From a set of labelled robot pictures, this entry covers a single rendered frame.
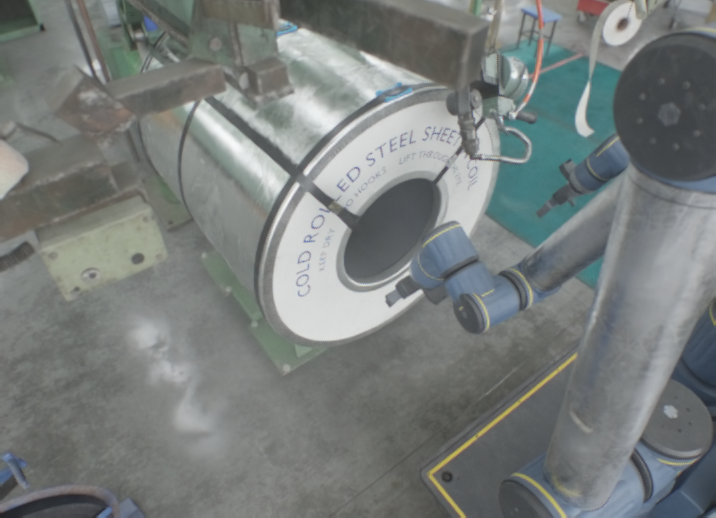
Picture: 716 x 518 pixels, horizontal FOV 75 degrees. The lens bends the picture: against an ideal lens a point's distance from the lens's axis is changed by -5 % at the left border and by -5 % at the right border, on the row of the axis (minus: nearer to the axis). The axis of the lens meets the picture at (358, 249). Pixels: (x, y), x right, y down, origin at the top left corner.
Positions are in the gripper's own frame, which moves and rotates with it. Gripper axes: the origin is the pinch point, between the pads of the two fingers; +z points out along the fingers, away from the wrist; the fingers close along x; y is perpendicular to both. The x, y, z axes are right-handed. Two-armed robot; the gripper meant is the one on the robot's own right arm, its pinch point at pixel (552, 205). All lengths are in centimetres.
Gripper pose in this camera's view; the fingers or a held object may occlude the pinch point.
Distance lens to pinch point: 192.9
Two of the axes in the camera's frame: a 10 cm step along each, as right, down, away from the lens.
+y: 5.2, 8.2, -2.3
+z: -2.8, 4.2, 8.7
